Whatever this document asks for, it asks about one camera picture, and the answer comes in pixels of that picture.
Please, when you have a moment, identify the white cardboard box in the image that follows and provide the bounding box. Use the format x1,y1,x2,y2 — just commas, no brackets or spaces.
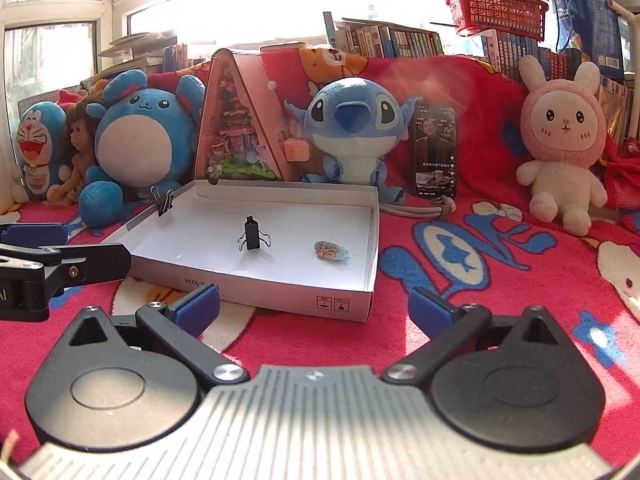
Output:
102,178,381,323

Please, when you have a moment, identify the blue paper bag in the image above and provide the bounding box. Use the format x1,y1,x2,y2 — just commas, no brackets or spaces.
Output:
545,0,626,83

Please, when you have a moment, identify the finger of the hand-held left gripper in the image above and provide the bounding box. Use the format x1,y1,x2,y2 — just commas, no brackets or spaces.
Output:
0,222,69,248
0,243,132,292

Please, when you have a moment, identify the round blue mouse plush toy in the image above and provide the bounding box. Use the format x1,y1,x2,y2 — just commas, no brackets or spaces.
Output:
79,70,207,228

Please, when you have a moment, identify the black binder clip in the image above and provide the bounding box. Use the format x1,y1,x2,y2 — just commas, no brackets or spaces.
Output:
150,185,176,218
235,215,273,252

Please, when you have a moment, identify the brown-haired doll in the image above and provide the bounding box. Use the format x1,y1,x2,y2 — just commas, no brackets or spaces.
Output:
47,100,108,208

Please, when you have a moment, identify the black smartphone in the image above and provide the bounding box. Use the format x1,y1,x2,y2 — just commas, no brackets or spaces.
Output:
413,103,458,200

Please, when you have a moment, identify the blue alien plush toy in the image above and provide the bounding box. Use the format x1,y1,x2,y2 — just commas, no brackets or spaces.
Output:
285,76,418,206

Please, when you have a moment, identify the blue cat plush toy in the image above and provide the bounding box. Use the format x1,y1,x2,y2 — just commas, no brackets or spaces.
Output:
10,101,71,203

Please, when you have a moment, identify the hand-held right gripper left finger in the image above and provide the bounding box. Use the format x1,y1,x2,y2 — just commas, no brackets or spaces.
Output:
67,283,251,386

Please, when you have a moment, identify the pink bunny plush toy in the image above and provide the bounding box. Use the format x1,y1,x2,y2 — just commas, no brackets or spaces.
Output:
516,55,608,237

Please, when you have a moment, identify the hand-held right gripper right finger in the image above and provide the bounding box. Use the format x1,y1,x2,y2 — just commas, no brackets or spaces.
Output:
381,287,563,386

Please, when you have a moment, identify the red plastic basket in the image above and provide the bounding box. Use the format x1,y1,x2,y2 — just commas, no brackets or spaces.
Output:
446,0,549,42

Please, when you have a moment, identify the small pink box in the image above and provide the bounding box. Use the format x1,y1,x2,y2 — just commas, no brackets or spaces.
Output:
283,140,311,162

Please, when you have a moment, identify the pink triangular display box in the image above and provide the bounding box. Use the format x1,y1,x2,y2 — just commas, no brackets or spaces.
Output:
192,48,301,183

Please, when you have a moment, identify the grey cord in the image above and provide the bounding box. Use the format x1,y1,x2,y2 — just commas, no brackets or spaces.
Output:
378,195,457,221

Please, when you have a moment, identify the stack of papers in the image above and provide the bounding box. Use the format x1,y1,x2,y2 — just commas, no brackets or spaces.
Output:
97,32,188,78

